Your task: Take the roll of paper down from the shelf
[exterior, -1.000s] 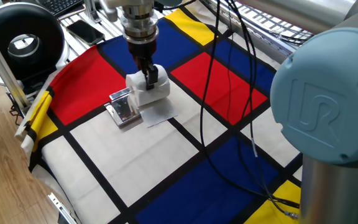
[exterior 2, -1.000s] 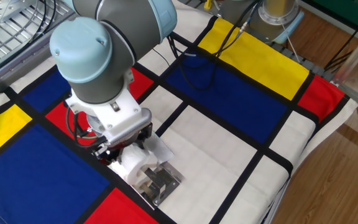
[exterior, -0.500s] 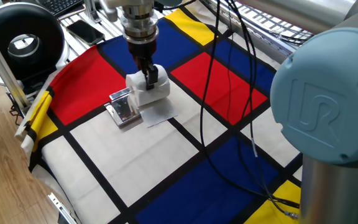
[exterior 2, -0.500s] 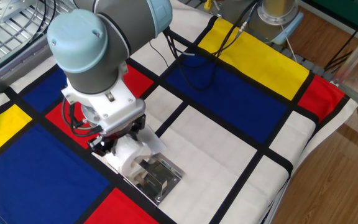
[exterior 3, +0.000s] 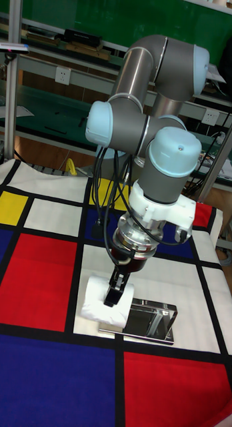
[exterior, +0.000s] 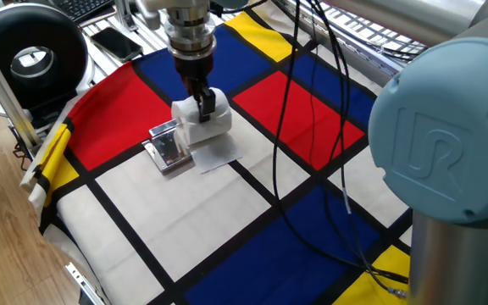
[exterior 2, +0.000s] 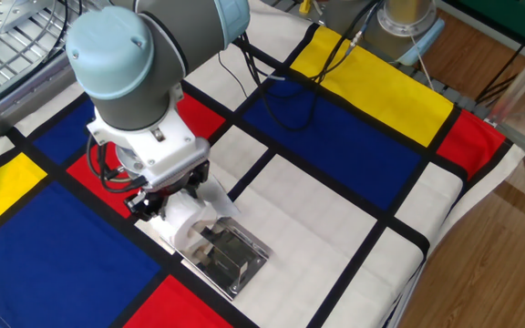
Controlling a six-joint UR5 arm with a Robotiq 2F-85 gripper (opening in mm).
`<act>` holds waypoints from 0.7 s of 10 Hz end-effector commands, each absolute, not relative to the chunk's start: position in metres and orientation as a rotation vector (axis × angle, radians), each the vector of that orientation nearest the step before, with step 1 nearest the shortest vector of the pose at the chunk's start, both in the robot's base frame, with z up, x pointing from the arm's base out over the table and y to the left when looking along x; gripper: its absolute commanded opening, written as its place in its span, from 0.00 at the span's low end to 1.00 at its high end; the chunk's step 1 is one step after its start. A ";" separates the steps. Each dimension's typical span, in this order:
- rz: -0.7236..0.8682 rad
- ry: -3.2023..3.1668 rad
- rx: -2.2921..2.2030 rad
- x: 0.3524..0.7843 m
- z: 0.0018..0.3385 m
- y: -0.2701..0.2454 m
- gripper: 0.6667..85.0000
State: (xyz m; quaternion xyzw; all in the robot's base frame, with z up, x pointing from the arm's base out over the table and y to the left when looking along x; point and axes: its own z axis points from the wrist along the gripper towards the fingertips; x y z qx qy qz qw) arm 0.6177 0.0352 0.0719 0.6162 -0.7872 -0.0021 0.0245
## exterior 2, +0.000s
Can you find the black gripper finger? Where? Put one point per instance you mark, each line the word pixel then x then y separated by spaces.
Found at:
pixel 200 177
pixel 146 205

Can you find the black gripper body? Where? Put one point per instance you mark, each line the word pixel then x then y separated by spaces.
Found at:
pixel 176 187

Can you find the white toilet paper roll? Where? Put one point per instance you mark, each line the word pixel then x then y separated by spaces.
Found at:
pixel 180 218

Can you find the grey and light-blue robot arm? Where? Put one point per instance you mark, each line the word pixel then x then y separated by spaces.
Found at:
pixel 130 59

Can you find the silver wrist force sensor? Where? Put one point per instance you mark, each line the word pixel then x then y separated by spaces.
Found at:
pixel 128 164

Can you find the chrome toilet paper holder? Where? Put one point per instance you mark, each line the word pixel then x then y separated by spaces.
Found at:
pixel 230 255

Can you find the colour block grid tablecloth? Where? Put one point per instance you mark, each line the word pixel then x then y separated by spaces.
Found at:
pixel 312 218

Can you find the yellow tape strip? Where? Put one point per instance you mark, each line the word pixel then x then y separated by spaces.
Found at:
pixel 305 6

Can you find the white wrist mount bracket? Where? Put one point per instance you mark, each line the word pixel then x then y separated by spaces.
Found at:
pixel 167 146

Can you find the aluminium edge rail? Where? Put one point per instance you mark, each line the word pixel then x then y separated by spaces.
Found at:
pixel 16 105

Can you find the aluminium frame post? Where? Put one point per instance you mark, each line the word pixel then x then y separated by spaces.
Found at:
pixel 522 77

